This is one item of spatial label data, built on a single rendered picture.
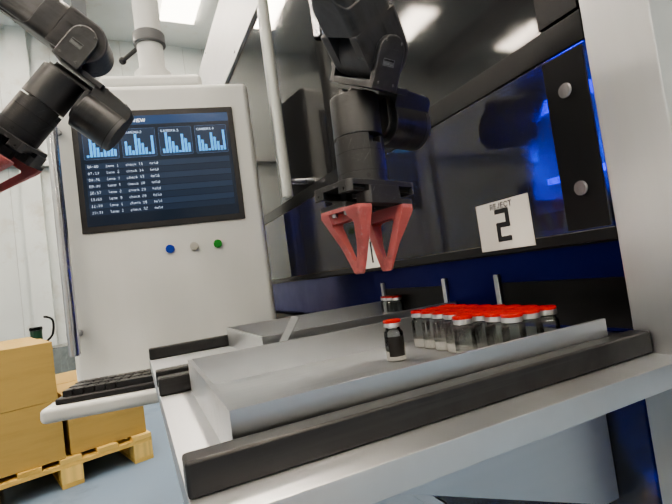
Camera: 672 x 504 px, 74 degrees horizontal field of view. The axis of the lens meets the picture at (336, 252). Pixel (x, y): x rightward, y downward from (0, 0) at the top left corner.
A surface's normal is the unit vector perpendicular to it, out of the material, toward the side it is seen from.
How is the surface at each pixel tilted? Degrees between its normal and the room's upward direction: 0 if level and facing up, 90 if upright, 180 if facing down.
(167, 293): 90
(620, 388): 90
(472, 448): 90
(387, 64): 119
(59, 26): 99
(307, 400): 90
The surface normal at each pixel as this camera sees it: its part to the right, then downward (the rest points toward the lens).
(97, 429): 0.64, -0.12
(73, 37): 0.32, 0.07
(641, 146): -0.90, 0.10
